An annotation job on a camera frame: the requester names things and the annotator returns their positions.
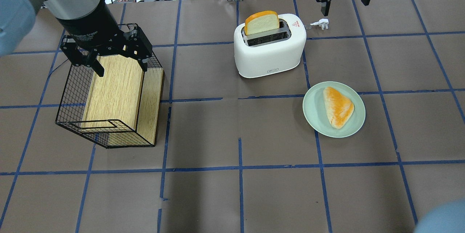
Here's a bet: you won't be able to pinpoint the light green plate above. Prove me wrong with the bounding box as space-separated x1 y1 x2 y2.
302 81 366 138

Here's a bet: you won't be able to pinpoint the white toaster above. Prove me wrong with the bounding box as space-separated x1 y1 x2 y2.
234 13 307 78

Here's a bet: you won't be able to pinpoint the triangular bread on plate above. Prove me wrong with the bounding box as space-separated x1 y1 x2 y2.
323 86 355 129

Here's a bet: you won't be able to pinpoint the toast slice in toaster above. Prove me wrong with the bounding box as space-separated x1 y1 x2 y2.
244 11 279 36

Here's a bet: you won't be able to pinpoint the white power plug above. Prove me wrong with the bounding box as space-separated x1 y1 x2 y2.
304 18 329 30

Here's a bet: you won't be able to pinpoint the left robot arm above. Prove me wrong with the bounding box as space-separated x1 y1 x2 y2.
0 0 154 77

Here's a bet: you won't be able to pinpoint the black wire basket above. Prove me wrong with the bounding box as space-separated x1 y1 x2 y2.
55 65 155 149

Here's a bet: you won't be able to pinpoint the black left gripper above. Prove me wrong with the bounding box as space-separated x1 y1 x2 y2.
60 23 152 77

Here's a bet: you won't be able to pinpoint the wooden board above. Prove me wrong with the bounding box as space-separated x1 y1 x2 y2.
79 56 164 148

